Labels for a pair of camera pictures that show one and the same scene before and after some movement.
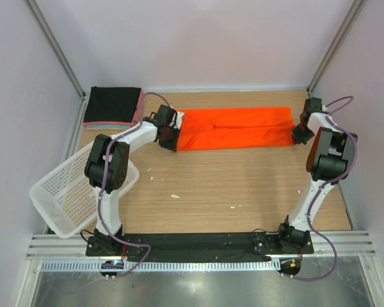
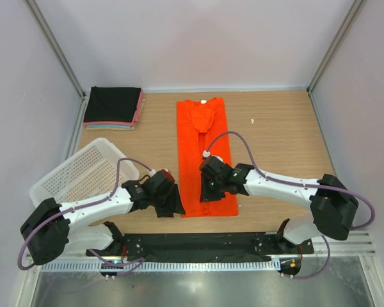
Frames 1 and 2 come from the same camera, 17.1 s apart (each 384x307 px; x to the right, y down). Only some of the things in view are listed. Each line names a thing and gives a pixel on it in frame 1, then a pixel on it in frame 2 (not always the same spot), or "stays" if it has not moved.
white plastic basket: x=64 y=198 stays
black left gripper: x=171 y=146 -> x=174 y=204
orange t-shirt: x=235 y=127 -> x=198 y=123
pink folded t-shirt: x=136 y=120 stays
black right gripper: x=297 y=138 -> x=207 y=196
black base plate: x=258 y=245 stays
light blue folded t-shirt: x=108 y=126 stays
